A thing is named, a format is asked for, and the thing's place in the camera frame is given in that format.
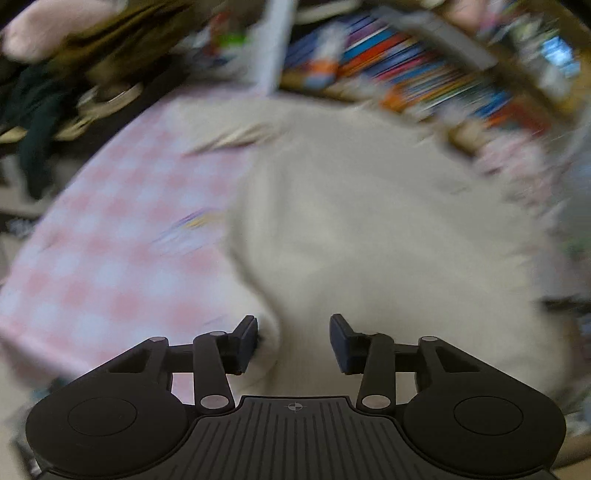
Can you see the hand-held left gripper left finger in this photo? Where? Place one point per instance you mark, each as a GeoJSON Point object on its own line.
{"type": "Point", "coordinates": [247, 342]}

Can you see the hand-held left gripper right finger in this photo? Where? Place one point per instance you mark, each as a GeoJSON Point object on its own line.
{"type": "Point", "coordinates": [339, 347]}

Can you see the cream sweatshirt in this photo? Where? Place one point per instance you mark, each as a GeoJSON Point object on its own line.
{"type": "Point", "coordinates": [369, 221]}

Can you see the pink checked bed sheet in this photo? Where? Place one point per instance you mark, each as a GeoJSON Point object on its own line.
{"type": "Point", "coordinates": [92, 230]}

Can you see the beige flat object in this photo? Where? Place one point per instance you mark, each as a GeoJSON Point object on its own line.
{"type": "Point", "coordinates": [108, 99]}

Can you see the row of colourful books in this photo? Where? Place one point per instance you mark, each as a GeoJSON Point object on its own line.
{"type": "Point", "coordinates": [406, 69]}

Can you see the white shelf board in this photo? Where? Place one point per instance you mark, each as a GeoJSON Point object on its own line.
{"type": "Point", "coordinates": [272, 46]}

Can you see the dark green clothing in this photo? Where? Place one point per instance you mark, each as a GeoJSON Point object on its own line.
{"type": "Point", "coordinates": [37, 115]}

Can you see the wooden bookshelf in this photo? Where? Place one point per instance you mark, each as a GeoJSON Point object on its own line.
{"type": "Point", "coordinates": [515, 76]}

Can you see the olive brown cloth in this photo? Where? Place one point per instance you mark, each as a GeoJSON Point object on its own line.
{"type": "Point", "coordinates": [129, 37]}

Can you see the pink pillow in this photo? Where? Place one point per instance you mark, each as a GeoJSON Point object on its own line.
{"type": "Point", "coordinates": [46, 27]}

